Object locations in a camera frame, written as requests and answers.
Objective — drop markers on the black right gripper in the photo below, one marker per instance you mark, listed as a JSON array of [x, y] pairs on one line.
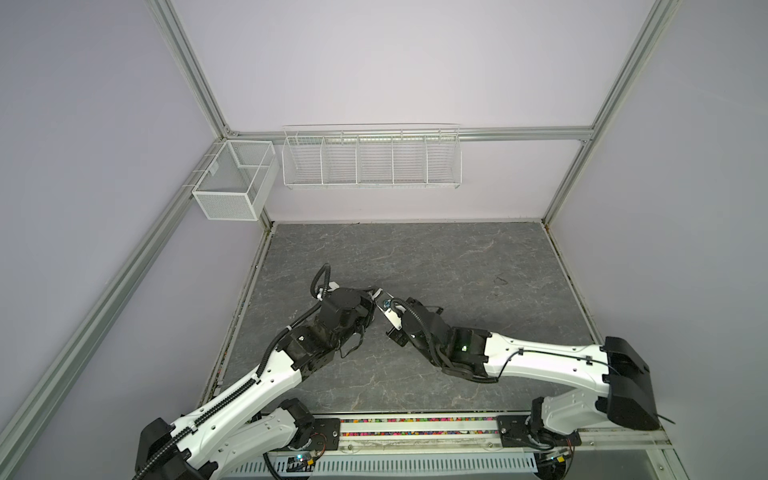
[[397, 337]]

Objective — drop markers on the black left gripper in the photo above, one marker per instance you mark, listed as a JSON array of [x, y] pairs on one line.
[[368, 303]]

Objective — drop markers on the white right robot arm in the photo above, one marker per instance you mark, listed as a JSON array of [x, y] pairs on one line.
[[607, 382]]

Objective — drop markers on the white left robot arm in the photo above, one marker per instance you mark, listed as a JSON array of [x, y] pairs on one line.
[[232, 428]]

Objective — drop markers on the small white mesh basket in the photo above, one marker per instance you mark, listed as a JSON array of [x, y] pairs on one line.
[[237, 181]]

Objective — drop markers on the aluminium horizontal back bar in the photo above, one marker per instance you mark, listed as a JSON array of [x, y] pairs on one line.
[[465, 134]]

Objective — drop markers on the aluminium left side bar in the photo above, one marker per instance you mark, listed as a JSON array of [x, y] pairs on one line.
[[29, 422]]

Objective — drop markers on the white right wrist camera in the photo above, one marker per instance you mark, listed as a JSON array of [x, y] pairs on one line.
[[392, 314]]

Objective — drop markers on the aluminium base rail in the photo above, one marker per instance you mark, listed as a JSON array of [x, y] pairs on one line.
[[478, 445]]

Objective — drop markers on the long white wire basket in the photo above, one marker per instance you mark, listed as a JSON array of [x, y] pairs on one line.
[[384, 155]]

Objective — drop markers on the aluminium frame corner post left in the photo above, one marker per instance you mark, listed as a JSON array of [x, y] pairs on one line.
[[170, 27]]

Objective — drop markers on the aluminium frame corner post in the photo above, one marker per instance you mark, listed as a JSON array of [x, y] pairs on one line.
[[658, 19], [170, 27]]

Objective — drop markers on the aluminium frame corner post right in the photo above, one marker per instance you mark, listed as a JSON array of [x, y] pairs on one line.
[[658, 19]]

